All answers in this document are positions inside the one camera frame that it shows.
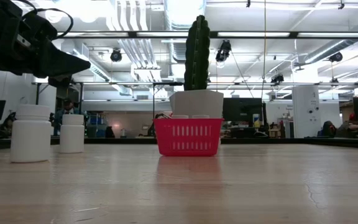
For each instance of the black table frame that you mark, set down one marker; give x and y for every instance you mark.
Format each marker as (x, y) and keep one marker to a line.
(259, 141)

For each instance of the green cactus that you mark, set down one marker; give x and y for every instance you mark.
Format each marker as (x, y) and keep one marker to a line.
(197, 56)

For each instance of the red plastic basket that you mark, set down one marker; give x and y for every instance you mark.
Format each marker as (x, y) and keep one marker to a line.
(163, 137)

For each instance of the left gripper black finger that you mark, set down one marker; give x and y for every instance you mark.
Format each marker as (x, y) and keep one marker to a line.
(60, 81)
(61, 63)

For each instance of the background black robot arm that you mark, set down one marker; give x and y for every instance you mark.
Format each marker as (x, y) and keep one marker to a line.
(150, 129)
(8, 124)

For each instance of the black background pipe frame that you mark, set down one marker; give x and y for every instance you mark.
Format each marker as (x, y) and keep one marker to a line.
(153, 102)

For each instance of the person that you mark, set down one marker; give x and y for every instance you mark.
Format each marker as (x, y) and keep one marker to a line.
(351, 126)
(68, 107)

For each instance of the white pill bottle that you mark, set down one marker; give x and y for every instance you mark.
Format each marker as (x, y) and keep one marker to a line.
(71, 137)
(30, 140)

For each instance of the black ceiling-hung camera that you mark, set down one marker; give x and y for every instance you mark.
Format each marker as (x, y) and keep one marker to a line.
(336, 57)
(116, 55)
(277, 79)
(223, 51)

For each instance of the white pillar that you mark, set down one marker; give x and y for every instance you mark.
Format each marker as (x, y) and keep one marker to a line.
(304, 102)

